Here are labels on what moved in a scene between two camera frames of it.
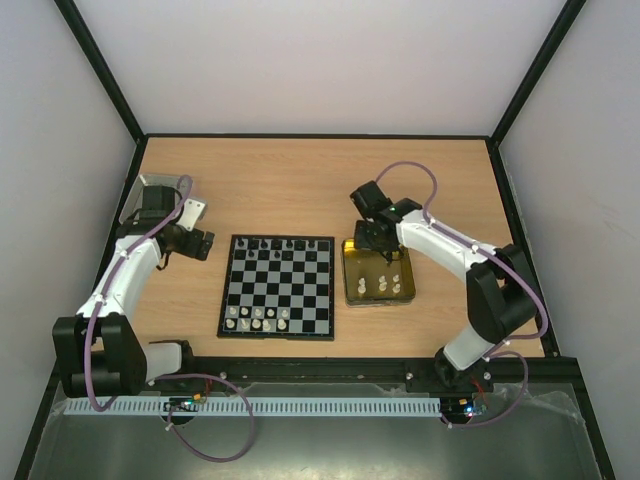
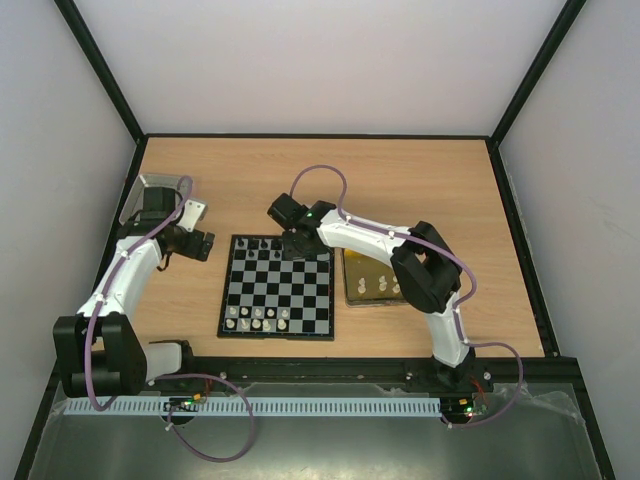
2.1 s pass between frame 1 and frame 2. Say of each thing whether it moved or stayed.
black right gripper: moved
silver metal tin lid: stayed
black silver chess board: stayed
